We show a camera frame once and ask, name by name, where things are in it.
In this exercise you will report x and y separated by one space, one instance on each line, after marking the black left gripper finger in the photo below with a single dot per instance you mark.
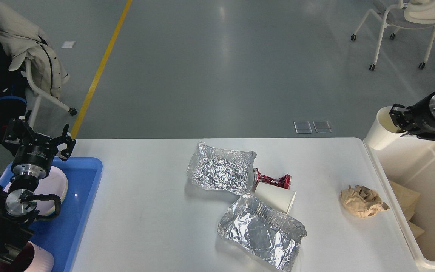
19 131
62 146

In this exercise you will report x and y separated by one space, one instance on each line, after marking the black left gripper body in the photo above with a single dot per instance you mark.
34 160

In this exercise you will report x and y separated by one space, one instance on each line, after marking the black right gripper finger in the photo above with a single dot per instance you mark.
402 119

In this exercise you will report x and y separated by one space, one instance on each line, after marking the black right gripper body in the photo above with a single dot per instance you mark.
431 115

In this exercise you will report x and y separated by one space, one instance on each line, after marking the white paper cup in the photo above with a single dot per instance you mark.
278 198
383 131

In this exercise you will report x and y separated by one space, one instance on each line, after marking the pink plate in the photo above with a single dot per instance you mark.
16 207

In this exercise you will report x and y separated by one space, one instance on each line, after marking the pink ribbed mug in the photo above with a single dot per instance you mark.
31 259

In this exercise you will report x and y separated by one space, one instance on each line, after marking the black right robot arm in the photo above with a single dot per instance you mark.
416 120

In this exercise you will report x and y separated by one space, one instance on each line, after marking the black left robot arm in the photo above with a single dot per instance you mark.
15 232

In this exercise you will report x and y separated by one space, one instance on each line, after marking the white plastic bin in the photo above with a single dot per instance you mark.
410 162

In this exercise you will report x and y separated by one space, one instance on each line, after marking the blue plastic tray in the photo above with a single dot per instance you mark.
61 236

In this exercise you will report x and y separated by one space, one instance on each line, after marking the beige jacket on chair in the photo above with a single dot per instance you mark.
22 38

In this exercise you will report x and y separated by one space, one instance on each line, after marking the crumpled brown paper ball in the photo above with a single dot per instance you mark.
362 202

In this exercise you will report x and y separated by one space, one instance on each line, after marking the white chair on casters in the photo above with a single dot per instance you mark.
401 14

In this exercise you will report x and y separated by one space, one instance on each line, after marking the white paper cup lying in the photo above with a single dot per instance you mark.
278 198

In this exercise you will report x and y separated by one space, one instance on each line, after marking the crumpled foil tray upper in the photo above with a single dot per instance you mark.
220 169

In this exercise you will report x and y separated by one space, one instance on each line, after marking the crumpled foil tray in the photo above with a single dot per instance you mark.
220 169
263 231

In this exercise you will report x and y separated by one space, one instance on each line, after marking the crumpled foil tray lower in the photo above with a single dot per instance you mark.
263 231

